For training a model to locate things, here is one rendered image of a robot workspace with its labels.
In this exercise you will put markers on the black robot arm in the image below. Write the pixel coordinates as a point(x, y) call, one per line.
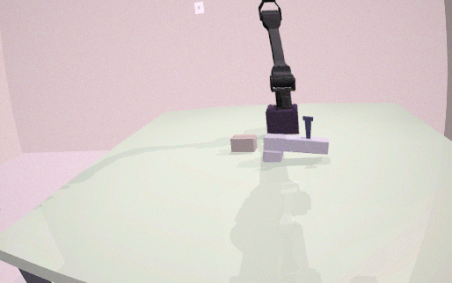
point(281, 77)

